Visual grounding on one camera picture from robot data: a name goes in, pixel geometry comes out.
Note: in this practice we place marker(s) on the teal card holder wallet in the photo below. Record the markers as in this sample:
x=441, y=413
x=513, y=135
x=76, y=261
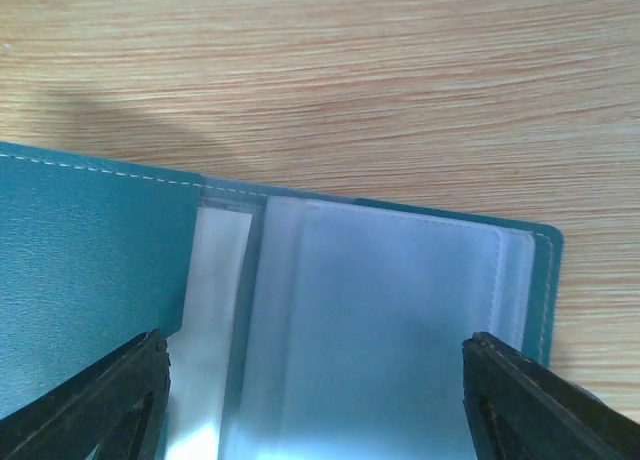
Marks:
x=298, y=325

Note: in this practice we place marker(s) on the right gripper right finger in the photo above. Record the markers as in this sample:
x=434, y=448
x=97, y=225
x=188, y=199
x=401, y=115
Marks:
x=518, y=409

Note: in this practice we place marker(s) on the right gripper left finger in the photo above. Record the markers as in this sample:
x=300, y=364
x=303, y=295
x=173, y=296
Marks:
x=113, y=409

